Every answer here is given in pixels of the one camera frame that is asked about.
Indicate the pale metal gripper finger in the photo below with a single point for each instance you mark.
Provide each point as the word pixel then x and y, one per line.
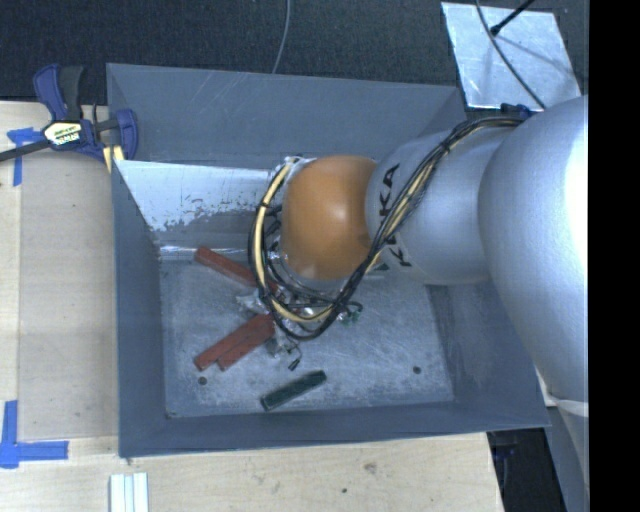
pixel 275 346
pixel 252 302

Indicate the red-brown flat block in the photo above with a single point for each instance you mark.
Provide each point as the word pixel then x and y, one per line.
pixel 243 351
pixel 225 344
pixel 225 265

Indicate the dark green flat block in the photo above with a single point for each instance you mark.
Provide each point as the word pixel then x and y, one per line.
pixel 292 391

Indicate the grey metal bin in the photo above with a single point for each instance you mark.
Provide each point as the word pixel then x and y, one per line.
pixel 350 370

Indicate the pale wood flat board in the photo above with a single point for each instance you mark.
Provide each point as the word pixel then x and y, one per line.
pixel 65 300

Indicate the black cylinder on white bracket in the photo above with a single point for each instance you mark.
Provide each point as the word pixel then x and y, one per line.
pixel 294 364

